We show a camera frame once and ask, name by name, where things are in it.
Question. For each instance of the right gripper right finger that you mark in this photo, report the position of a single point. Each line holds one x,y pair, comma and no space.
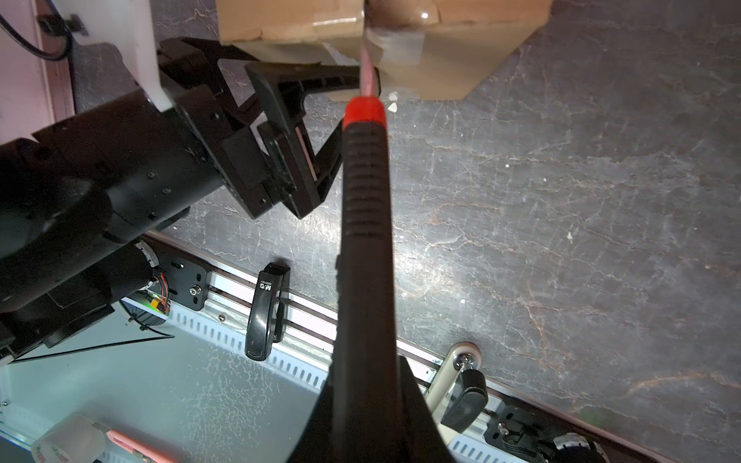
420,440

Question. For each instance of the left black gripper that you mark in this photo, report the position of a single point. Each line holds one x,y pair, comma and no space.
262,147

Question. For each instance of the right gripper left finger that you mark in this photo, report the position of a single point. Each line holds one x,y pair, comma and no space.
316,441

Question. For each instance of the red black utility knife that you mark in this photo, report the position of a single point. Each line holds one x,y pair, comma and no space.
367,402

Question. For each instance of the brown cardboard express box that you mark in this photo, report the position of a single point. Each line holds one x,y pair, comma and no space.
424,50

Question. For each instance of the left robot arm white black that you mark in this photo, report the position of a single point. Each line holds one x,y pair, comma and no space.
78,196

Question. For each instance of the pink utility knife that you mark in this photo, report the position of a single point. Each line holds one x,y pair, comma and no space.
138,449

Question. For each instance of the tape roll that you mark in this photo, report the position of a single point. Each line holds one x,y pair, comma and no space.
74,440

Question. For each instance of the aluminium frame rail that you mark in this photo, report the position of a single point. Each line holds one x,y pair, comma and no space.
180,382

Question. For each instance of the grey black clamp handle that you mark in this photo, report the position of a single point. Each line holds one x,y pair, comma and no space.
458,393

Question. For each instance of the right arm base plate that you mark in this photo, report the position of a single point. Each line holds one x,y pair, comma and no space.
534,438

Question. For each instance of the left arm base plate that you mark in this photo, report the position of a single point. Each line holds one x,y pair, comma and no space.
186,275

